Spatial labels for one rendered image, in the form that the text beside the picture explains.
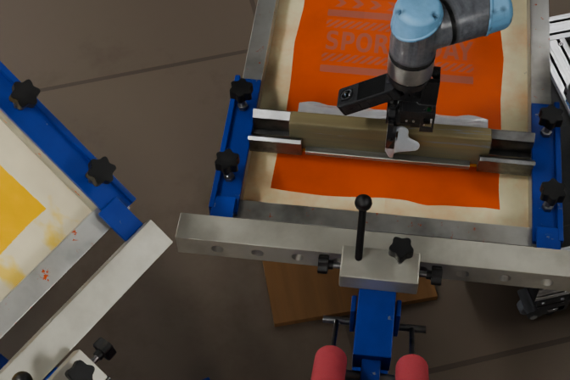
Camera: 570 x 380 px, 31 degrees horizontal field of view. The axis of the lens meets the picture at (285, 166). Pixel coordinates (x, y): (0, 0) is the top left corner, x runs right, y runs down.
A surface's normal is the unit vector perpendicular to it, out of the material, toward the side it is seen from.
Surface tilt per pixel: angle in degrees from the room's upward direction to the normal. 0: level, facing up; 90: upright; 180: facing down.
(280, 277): 0
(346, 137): 90
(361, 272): 0
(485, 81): 0
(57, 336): 32
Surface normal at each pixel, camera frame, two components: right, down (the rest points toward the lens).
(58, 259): 0.40, -0.22
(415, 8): -0.01, -0.58
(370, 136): -0.13, 0.81
